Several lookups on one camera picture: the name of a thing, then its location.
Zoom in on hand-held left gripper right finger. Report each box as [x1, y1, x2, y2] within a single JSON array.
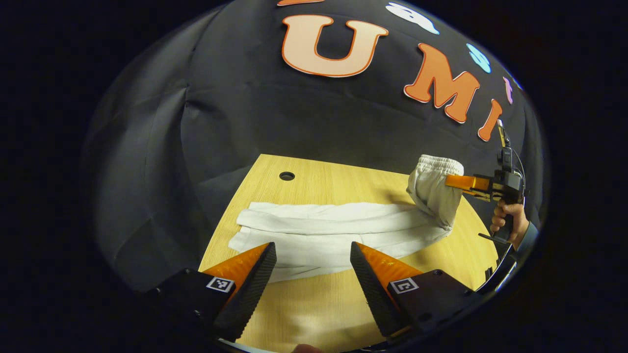
[[350, 241, 484, 344]]

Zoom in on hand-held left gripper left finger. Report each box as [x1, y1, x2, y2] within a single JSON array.
[[145, 242, 278, 343]]

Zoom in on white jeans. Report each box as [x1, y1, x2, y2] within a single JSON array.
[[228, 154, 465, 284]]

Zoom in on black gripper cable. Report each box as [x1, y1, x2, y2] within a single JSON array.
[[510, 147, 527, 189]]

